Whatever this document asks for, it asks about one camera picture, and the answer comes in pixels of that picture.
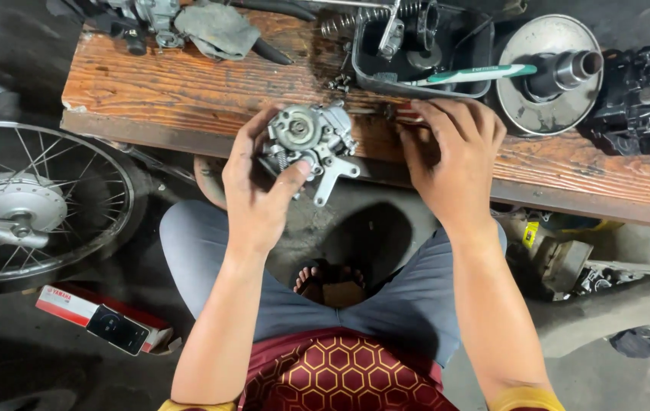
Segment person's right hand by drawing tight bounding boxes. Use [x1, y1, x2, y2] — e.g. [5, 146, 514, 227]
[398, 98, 508, 236]

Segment silver clutch pulley disc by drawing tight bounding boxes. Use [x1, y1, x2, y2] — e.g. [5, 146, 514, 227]
[495, 14, 605, 137]

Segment black smartphone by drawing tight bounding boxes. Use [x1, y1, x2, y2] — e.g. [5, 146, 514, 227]
[85, 304, 152, 357]

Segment grey rag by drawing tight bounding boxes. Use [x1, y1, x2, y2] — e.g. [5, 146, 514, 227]
[174, 1, 262, 62]

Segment dirty grey carburetor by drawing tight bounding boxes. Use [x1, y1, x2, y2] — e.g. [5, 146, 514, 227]
[103, 0, 187, 56]

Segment red white cardboard box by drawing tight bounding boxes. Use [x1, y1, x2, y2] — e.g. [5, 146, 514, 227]
[35, 283, 175, 355]

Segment round metal washer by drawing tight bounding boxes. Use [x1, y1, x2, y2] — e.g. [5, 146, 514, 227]
[406, 48, 443, 72]

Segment heap of parts under bench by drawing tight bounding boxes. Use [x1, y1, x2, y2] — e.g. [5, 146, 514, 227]
[493, 207, 650, 302]

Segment short black rubber hose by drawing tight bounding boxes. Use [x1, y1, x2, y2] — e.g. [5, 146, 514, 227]
[250, 37, 295, 67]

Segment black plastic tray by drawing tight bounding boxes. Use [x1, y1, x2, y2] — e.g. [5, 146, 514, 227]
[351, 2, 496, 99]

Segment person's foot in sandal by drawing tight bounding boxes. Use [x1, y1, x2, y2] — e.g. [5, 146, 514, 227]
[293, 261, 367, 309]

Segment metal coil spring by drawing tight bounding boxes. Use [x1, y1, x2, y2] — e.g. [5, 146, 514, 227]
[319, 2, 424, 39]

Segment black metal ring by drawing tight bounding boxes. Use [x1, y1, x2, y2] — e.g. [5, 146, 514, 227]
[415, 0, 441, 52]

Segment person's grey shorts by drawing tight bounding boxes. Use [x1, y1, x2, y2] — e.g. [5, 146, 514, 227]
[158, 199, 508, 369]

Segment pile of small screws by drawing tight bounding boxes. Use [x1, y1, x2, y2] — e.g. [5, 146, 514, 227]
[326, 72, 353, 94]

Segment black engine part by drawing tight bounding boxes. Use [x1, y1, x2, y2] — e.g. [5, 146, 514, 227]
[583, 40, 650, 158]

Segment person's left hand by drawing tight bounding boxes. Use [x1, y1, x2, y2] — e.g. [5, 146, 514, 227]
[222, 105, 312, 253]

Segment green white toothbrush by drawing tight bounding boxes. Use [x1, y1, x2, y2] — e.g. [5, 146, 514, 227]
[402, 63, 538, 88]

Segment spoked motorcycle wheel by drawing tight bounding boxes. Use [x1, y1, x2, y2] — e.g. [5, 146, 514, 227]
[0, 120, 152, 296]

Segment small red tool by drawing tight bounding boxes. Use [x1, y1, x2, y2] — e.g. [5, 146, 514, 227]
[396, 103, 426, 124]

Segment maroon hexagon print shirt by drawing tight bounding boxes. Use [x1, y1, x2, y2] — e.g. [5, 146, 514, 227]
[158, 328, 567, 411]

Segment silver metal bracket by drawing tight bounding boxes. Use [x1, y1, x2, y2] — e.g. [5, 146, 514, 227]
[377, 0, 406, 61]

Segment dark metal scrap part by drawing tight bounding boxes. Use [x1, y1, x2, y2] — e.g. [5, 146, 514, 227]
[609, 319, 650, 362]

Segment silver metal carburetor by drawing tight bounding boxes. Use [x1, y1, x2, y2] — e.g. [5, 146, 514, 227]
[257, 100, 361, 207]

